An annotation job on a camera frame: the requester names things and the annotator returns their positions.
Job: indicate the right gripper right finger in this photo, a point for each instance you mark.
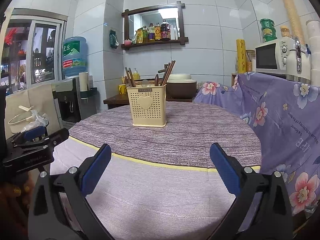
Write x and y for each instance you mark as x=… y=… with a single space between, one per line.
x=261 y=209

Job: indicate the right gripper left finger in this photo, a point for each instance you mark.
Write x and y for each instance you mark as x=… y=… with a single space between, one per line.
x=60 y=210

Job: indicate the brown wooden chopstick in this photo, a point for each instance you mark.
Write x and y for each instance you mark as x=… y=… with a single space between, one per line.
x=128 y=77
x=171 y=68
x=131 y=78
x=165 y=73

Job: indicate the wooden handled steel spoon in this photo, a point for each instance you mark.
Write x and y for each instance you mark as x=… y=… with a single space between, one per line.
x=156 y=80

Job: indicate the left hand orange glove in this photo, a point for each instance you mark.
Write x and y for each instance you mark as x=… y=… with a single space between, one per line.
x=16 y=195

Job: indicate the water dispenser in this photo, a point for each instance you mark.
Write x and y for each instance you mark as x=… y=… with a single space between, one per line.
x=74 y=105

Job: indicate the purple floral cloth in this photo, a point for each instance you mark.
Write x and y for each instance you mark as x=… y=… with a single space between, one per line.
x=284 y=115

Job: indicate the dark wooden side table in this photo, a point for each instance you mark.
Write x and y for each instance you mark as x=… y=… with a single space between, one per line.
x=117 y=101

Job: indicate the purple striped tablecloth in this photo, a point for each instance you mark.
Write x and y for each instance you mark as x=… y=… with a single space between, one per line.
x=160 y=182

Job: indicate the window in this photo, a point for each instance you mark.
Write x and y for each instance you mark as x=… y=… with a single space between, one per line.
x=31 y=52

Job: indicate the blue water jug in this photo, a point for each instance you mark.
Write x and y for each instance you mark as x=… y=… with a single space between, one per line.
x=74 y=56

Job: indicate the yellow mug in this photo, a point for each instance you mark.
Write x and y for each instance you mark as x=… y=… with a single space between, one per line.
x=122 y=89

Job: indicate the cream utensil holder basket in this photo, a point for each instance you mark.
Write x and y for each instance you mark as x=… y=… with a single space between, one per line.
x=147 y=105

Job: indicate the yellow soap bottle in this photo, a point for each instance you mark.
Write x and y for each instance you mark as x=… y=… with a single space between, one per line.
x=136 y=75

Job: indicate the green hanging packet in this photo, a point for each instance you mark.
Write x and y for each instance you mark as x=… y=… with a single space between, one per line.
x=113 y=39

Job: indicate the wooden framed mirror shelf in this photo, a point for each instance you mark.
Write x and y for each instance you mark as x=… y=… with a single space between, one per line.
x=158 y=24

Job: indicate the white brown rice cooker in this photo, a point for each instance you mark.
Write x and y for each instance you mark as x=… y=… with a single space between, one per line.
x=181 y=86

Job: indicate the white thermos kettle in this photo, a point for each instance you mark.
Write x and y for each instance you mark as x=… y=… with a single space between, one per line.
x=298 y=67

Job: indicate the white microwave oven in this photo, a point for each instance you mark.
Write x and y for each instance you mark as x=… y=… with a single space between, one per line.
x=271 y=56

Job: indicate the yellow roll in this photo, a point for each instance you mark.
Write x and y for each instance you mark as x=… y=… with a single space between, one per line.
x=241 y=56

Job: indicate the green stacked bowls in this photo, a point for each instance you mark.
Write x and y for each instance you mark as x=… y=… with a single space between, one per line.
x=268 y=29

